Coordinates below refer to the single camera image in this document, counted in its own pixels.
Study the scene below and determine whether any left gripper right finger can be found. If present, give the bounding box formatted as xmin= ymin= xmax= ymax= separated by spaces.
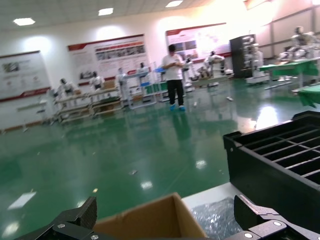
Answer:
xmin=224 ymin=194 xmax=320 ymax=240

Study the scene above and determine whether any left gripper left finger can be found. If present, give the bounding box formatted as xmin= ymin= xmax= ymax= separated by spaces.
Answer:
xmin=14 ymin=196 xmax=101 ymax=240

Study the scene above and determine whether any black slotted container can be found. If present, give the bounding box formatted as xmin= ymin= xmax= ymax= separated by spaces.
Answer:
xmin=223 ymin=111 xmax=320 ymax=213

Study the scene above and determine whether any brown cardboard box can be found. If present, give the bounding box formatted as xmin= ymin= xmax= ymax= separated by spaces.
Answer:
xmin=93 ymin=191 xmax=208 ymax=240

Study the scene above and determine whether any white side table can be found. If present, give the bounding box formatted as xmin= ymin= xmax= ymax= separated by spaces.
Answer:
xmin=16 ymin=98 xmax=49 ymax=131

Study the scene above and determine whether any green cloth table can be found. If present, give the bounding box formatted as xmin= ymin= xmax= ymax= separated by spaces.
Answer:
xmin=259 ymin=58 xmax=320 ymax=90
xmin=296 ymin=84 xmax=320 ymax=109

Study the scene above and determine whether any white pipe rack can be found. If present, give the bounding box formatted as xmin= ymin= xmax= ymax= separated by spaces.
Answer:
xmin=121 ymin=72 xmax=157 ymax=110

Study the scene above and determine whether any pipe rack with blue bin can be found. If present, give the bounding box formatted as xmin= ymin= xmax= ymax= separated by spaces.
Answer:
xmin=143 ymin=67 xmax=169 ymax=103

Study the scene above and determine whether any tall black cabinet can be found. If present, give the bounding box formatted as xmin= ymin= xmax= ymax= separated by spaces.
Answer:
xmin=229 ymin=34 xmax=257 ymax=80

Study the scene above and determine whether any person in white shirt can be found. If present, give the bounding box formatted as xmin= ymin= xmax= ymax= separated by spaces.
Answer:
xmin=160 ymin=44 xmax=186 ymax=113

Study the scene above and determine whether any ceiling light panel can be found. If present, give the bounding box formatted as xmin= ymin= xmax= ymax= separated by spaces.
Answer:
xmin=97 ymin=7 xmax=115 ymax=17
xmin=13 ymin=17 xmax=36 ymax=27
xmin=164 ymin=0 xmax=185 ymax=8

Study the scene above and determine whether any pipe frame workbench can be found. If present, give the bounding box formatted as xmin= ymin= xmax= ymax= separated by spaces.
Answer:
xmin=88 ymin=87 xmax=123 ymax=117
xmin=53 ymin=93 xmax=92 ymax=124

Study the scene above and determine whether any wall poster with photo row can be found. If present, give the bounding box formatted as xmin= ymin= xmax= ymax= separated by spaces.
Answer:
xmin=67 ymin=33 xmax=148 ymax=81

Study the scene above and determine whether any wall poster with purple photos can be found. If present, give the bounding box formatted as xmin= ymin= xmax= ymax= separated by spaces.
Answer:
xmin=165 ymin=22 xmax=232 ymax=63

